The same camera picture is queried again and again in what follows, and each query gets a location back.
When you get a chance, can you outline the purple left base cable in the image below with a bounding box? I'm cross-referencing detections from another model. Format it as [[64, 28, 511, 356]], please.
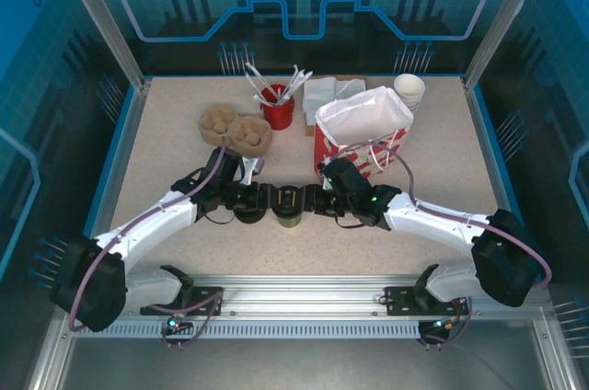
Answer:
[[156, 291, 229, 352]]

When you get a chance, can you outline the red plastic holder cup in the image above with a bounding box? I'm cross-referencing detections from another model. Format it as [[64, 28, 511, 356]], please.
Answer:
[[260, 84, 295, 132]]

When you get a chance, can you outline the aluminium base beam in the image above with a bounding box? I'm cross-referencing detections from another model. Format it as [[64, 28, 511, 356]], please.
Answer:
[[59, 273, 549, 323]]

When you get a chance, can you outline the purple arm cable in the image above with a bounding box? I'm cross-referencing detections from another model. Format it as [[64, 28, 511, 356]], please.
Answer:
[[338, 141, 553, 290], [68, 143, 229, 334]]

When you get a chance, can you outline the olive green coffee cup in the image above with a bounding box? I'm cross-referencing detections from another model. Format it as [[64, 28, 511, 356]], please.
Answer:
[[276, 210, 301, 230]]

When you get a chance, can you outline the aluminium frame post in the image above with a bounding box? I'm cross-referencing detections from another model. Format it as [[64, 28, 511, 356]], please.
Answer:
[[50, 0, 156, 90], [462, 0, 553, 90]]

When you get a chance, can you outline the small lit circuit board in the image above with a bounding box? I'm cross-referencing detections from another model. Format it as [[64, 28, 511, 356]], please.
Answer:
[[164, 315, 194, 335], [426, 317, 456, 335]]

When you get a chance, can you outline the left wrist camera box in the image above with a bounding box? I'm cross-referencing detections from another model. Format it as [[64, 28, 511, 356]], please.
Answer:
[[237, 155, 268, 187]]

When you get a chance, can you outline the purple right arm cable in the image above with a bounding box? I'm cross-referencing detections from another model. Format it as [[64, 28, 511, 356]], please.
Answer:
[[338, 141, 553, 290]]

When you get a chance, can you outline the red and white paper bag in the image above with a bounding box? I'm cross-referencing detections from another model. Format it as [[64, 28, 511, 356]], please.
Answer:
[[313, 85, 415, 182]]

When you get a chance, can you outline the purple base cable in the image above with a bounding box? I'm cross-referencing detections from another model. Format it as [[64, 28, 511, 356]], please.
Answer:
[[156, 291, 229, 352], [416, 295, 475, 350]]

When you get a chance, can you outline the aluminium side rail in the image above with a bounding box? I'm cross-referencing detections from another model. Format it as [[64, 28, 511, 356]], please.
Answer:
[[462, 76, 551, 283], [59, 76, 156, 283]]

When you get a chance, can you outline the slotted metal cable duct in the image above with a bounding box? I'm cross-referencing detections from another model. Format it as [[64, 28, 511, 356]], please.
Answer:
[[73, 320, 461, 341]]

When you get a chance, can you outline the black plastic cup lid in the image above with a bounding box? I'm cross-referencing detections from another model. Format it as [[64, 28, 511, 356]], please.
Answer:
[[275, 183, 303, 217]]

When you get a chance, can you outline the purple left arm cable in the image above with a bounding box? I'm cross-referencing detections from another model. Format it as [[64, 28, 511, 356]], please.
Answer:
[[68, 143, 229, 334]]

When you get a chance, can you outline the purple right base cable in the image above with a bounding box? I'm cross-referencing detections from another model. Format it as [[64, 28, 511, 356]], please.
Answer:
[[416, 295, 475, 350]]

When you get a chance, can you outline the stack of white napkins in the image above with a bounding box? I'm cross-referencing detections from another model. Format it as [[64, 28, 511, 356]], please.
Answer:
[[302, 75, 369, 137]]

